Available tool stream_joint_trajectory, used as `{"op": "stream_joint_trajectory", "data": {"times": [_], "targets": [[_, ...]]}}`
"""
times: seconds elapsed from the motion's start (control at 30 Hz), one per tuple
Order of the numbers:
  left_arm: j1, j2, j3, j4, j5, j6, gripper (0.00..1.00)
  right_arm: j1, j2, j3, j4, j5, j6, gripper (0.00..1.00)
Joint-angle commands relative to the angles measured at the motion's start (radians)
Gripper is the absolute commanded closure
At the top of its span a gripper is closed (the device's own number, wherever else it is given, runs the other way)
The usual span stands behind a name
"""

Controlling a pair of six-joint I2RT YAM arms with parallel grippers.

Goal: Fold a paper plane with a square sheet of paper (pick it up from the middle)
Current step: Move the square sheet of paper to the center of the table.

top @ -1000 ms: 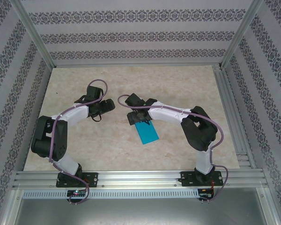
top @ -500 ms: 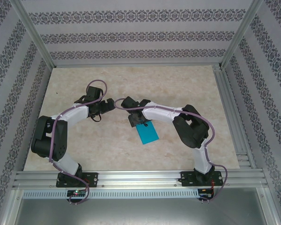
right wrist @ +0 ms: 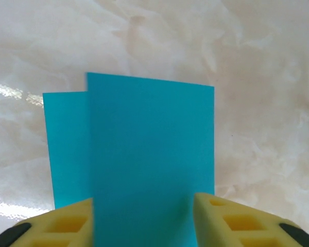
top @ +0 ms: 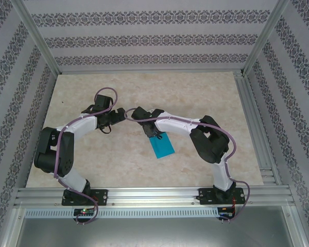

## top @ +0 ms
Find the thin aluminium cross rail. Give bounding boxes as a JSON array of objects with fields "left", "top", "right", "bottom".
[{"left": 58, "top": 68, "right": 245, "bottom": 75}]

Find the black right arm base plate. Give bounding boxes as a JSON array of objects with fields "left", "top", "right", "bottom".
[{"left": 198, "top": 187, "right": 247, "bottom": 206}]

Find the blue paper sheet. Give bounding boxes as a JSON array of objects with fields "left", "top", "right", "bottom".
[{"left": 148, "top": 132, "right": 176, "bottom": 160}]

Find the long aluminium mounting rail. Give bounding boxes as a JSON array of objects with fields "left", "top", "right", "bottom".
[{"left": 14, "top": 187, "right": 296, "bottom": 208}]

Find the aluminium frame beam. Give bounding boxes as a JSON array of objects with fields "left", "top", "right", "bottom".
[
  {"left": 0, "top": 207, "right": 25, "bottom": 247},
  {"left": 283, "top": 205, "right": 309, "bottom": 247}
]

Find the slotted grey cable duct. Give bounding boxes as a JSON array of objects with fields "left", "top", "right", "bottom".
[{"left": 24, "top": 207, "right": 219, "bottom": 219}]

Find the aluminium side rail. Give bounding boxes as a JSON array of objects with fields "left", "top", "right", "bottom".
[{"left": 234, "top": 72, "right": 283, "bottom": 186}]

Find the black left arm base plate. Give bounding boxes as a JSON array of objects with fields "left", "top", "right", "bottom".
[{"left": 61, "top": 189, "right": 109, "bottom": 206}]

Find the grey metal sheet shelf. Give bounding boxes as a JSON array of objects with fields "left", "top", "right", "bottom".
[{"left": 15, "top": 205, "right": 303, "bottom": 247}]

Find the aluminium frame post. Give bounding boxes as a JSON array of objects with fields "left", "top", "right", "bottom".
[
  {"left": 243, "top": 0, "right": 291, "bottom": 75},
  {"left": 9, "top": 0, "right": 61, "bottom": 75}
]

